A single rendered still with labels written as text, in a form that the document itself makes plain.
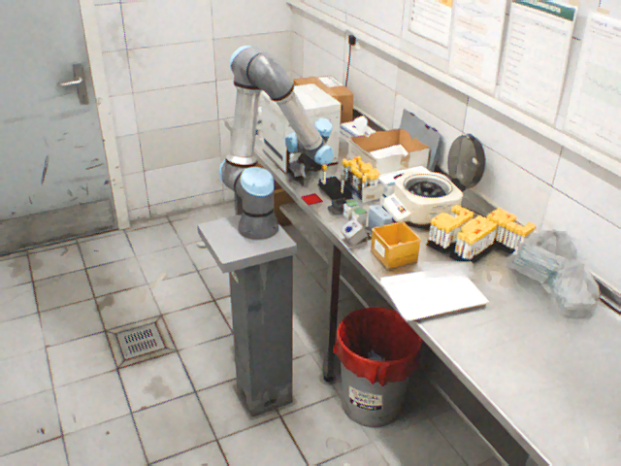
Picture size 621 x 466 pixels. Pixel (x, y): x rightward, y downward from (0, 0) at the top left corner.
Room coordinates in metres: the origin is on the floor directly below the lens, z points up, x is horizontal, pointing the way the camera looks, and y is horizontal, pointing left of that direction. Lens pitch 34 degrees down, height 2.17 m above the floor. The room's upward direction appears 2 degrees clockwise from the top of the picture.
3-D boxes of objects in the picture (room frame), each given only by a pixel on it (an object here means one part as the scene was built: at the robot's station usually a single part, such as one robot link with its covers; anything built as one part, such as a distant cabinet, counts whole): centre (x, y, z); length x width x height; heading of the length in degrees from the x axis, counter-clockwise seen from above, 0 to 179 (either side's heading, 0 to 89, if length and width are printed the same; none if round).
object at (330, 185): (2.32, -0.09, 0.93); 0.17 x 0.09 x 0.11; 25
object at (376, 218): (1.99, -0.25, 0.92); 0.10 x 0.07 x 0.10; 29
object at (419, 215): (2.17, -0.44, 0.94); 0.30 x 0.24 x 0.12; 109
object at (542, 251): (1.78, -0.84, 0.97); 0.26 x 0.17 x 0.19; 49
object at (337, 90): (3.14, -0.02, 0.97); 0.31 x 0.23 x 0.18; 21
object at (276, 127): (2.64, 0.07, 1.03); 0.31 x 0.27 x 0.30; 28
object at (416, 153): (2.52, -0.33, 0.95); 0.29 x 0.25 x 0.15; 118
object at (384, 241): (1.84, -0.30, 0.92); 0.13 x 0.13 x 0.10; 25
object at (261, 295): (1.94, 0.21, 0.44); 0.20 x 0.20 x 0.87; 28
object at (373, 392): (1.90, -0.29, 0.22); 0.38 x 0.37 x 0.44; 28
